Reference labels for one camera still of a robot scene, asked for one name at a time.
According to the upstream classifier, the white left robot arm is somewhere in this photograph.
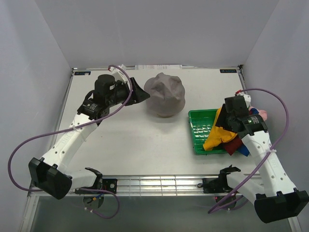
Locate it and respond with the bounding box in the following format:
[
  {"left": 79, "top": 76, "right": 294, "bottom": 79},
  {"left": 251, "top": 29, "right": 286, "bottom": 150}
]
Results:
[{"left": 28, "top": 74, "right": 150, "bottom": 200}]

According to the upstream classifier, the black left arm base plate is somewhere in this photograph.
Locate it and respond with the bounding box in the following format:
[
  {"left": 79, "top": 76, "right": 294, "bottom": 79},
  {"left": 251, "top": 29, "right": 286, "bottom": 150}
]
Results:
[{"left": 74, "top": 178, "right": 118, "bottom": 194}]

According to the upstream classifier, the pink bucket hat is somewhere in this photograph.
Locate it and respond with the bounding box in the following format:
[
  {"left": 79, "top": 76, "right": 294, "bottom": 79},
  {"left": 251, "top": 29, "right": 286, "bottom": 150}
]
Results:
[{"left": 249, "top": 106, "right": 267, "bottom": 121}]

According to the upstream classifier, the aluminium front rail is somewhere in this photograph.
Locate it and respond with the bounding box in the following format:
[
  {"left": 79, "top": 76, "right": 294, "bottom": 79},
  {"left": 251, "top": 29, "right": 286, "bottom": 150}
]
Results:
[{"left": 28, "top": 175, "right": 290, "bottom": 197}]

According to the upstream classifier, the grey bucket hat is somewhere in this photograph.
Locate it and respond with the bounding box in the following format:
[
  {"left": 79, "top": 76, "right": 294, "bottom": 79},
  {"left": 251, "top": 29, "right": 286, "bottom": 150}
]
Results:
[{"left": 144, "top": 72, "right": 185, "bottom": 117}]

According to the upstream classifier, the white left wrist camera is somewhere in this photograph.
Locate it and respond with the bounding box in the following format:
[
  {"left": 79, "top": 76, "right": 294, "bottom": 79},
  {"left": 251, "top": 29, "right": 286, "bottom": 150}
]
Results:
[{"left": 108, "top": 66, "right": 128, "bottom": 83}]

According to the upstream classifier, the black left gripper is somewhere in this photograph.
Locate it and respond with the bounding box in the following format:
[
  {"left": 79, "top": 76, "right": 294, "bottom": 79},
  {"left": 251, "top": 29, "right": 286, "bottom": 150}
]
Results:
[{"left": 106, "top": 77, "right": 150, "bottom": 108}]

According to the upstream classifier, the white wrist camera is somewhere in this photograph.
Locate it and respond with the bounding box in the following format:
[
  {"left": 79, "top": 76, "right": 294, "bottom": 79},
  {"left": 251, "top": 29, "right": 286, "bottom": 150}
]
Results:
[
  {"left": 235, "top": 90, "right": 251, "bottom": 108},
  {"left": 108, "top": 66, "right": 128, "bottom": 83}
]

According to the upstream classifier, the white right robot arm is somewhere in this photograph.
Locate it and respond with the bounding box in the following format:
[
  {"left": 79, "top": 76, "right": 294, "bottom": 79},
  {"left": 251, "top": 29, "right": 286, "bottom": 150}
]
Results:
[{"left": 216, "top": 95, "right": 309, "bottom": 223}]

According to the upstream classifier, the green plastic tray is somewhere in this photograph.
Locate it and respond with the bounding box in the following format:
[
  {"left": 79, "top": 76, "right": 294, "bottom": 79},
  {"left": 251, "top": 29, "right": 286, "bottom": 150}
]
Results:
[{"left": 188, "top": 109, "right": 231, "bottom": 155}]

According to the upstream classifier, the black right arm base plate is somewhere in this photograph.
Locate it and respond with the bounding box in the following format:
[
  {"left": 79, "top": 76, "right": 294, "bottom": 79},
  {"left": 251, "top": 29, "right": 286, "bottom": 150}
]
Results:
[{"left": 197, "top": 178, "right": 232, "bottom": 193}]

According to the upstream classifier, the blue bucket hat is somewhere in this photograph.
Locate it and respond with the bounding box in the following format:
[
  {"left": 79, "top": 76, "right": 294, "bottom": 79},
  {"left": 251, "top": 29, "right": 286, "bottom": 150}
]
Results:
[{"left": 237, "top": 107, "right": 259, "bottom": 157}]

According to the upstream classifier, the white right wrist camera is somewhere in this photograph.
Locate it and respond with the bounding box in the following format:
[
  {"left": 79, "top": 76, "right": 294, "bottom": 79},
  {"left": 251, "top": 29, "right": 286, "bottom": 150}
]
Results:
[{"left": 235, "top": 90, "right": 251, "bottom": 108}]

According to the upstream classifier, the dark red bucket hat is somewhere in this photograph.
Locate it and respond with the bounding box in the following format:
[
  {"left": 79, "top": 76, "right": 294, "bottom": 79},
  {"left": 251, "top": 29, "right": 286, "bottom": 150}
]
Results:
[{"left": 222, "top": 136, "right": 243, "bottom": 156}]

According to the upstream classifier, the yellow bucket hat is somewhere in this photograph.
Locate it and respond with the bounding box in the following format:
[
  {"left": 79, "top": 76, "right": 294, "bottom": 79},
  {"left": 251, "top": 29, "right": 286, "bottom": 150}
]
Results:
[{"left": 203, "top": 107, "right": 237, "bottom": 151}]

